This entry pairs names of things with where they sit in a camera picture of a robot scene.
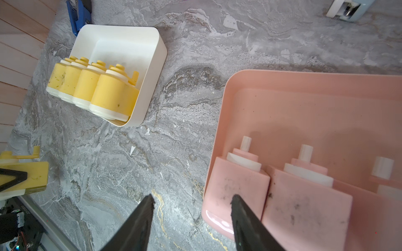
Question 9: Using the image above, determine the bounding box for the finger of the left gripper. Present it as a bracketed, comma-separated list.
[0, 168, 28, 192]

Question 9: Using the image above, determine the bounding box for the white storage tray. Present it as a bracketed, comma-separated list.
[71, 25, 167, 127]

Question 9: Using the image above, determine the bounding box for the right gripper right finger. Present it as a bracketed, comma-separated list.
[231, 195, 284, 251]

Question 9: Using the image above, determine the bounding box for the pink pencil sharpener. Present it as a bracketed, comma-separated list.
[261, 144, 353, 251]
[202, 136, 271, 240]
[334, 156, 402, 251]

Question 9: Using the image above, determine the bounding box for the yellow pencil sharpener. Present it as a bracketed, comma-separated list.
[58, 57, 89, 104]
[46, 56, 77, 97]
[90, 64, 139, 122]
[1, 146, 49, 201]
[72, 60, 107, 110]

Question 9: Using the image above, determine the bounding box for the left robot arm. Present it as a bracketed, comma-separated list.
[1, 165, 45, 251]

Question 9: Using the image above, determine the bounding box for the pink storage tray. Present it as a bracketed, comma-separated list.
[202, 69, 402, 251]

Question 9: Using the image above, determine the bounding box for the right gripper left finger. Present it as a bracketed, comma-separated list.
[102, 194, 155, 251]

